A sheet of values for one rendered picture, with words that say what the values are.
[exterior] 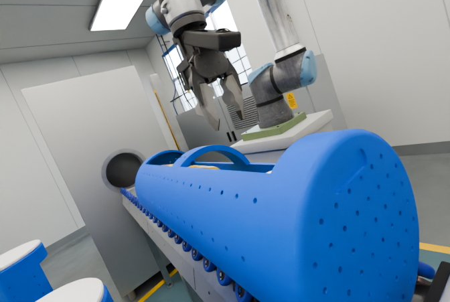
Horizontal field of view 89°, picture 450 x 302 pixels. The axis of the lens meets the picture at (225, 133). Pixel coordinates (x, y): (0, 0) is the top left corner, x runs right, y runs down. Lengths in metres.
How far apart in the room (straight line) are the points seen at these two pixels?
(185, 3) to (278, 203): 0.37
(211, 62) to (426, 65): 2.81
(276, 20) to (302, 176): 0.67
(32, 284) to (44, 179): 3.99
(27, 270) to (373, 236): 1.33
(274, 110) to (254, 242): 0.67
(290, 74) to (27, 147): 4.97
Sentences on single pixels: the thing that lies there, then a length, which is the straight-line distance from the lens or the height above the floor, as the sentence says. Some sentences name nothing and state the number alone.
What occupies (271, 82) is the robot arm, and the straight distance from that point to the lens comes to 0.89.
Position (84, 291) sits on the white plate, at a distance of 0.73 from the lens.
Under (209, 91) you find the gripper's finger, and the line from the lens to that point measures 0.43.
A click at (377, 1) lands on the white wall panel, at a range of 3.17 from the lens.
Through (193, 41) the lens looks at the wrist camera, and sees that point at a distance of 0.44.
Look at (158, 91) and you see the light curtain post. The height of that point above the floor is 1.58.
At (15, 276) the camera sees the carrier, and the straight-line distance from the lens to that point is 1.42.
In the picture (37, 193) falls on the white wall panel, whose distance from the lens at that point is 5.34.
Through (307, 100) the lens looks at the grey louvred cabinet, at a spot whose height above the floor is 1.11.
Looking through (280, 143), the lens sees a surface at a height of 1.13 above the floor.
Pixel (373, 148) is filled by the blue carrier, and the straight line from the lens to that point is 0.38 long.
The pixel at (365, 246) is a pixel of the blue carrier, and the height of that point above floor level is 1.09.
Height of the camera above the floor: 1.32
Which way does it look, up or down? 6 degrees down
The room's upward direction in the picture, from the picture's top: 21 degrees counter-clockwise
